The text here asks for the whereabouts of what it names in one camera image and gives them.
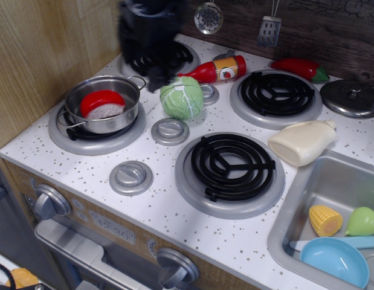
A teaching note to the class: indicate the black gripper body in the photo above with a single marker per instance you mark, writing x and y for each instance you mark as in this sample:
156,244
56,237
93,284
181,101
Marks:
154,37

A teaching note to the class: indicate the red and white toy sushi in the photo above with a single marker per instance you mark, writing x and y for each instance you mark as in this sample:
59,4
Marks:
102,104

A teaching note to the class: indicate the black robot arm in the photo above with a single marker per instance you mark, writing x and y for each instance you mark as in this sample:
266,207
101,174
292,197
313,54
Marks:
154,8

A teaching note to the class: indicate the small steel pan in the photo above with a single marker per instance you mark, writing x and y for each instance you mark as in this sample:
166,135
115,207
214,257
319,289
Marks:
129,90

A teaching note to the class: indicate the back left black burner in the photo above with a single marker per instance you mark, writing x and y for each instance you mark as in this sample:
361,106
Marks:
182,59

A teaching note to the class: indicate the black burner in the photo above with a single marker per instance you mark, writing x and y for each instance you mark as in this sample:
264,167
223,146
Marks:
229,176
182,59
273,99
95,147

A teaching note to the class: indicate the hanging steel skimmer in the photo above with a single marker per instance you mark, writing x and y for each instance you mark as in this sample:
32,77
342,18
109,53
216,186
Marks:
208,18

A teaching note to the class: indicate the green toy cabbage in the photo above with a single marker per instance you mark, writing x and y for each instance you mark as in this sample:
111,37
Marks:
183,98

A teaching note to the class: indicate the grey stovetop knob back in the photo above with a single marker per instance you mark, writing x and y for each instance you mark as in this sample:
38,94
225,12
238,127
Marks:
210,94

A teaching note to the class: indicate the grey stovetop knob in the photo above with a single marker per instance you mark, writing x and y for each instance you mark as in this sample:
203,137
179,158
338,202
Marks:
210,94
131,178
170,132

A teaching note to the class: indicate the red toy ketchup bottle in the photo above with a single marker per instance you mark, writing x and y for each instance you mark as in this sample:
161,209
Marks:
218,70

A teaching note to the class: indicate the grey stovetop knob middle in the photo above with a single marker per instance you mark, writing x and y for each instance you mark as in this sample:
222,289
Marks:
170,132

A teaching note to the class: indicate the hanging steel spatula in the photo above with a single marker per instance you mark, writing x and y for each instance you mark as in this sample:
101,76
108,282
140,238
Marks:
270,28

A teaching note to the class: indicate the front left black burner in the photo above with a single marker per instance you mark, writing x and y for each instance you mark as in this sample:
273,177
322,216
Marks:
95,147

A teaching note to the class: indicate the back right black burner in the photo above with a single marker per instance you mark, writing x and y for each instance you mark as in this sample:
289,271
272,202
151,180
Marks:
273,99

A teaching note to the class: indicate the grey stovetop knob front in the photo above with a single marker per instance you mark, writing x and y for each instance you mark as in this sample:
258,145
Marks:
131,178

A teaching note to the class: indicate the front right black burner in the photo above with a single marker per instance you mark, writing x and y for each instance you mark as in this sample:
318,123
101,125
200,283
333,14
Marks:
229,176

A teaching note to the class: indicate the red toy chili pepper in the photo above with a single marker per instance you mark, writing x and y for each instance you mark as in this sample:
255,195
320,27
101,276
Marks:
307,69

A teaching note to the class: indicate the cream toy mayonnaise bottle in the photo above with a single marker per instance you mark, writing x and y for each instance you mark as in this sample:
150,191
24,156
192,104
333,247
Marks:
302,143

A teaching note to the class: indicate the left grey oven knob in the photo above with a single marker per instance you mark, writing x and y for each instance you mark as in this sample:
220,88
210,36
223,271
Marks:
50,203

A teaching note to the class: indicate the grey oven knob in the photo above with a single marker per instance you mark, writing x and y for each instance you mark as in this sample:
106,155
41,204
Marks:
50,203
176,270

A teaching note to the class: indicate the steel pot lid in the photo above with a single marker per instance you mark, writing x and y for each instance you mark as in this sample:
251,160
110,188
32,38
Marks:
349,98

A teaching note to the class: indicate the right grey oven knob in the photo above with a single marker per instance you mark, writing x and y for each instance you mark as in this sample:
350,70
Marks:
176,270

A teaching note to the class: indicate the steel toy sink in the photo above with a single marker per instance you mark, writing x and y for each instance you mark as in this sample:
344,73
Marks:
334,180

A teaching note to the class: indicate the yellow toy corn piece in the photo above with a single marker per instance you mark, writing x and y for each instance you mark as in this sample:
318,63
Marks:
324,220

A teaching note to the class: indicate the orange object bottom left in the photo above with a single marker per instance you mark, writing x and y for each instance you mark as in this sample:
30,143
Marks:
23,278

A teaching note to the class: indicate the green toy pear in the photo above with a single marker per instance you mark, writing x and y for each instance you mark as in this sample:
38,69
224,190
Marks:
361,222

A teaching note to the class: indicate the light blue toy ladle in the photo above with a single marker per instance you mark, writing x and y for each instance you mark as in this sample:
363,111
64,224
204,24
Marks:
337,256

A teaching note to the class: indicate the grey oven door handle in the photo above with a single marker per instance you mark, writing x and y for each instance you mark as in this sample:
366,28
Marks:
95,259

